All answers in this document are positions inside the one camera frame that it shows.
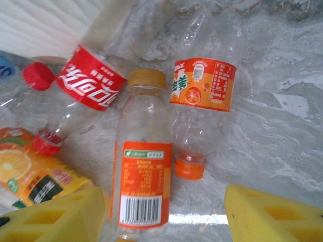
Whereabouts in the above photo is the orange juice bottle yellow label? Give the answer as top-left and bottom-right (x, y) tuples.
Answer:
(0, 127), (101, 210)

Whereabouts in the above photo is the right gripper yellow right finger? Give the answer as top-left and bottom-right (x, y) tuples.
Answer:
(224, 185), (323, 242)

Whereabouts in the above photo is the clear bottle mustard yellow cap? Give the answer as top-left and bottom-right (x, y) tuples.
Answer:
(110, 68), (174, 242)

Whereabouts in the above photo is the clear bottle red white label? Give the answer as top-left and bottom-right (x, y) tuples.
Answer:
(0, 62), (56, 132)

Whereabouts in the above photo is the clear soda bottle orange cap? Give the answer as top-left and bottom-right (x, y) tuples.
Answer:
(169, 7), (247, 182)

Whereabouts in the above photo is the cream white plastic bin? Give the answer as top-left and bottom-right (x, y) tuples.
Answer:
(0, 0), (106, 64)

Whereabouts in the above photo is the water bottle blue label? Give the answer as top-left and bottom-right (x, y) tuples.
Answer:
(0, 50), (20, 84)

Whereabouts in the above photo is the clear cola bottle red label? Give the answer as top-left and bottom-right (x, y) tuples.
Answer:
(32, 0), (142, 157)

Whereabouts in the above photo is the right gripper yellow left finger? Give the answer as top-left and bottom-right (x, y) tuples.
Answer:
(0, 187), (106, 242)

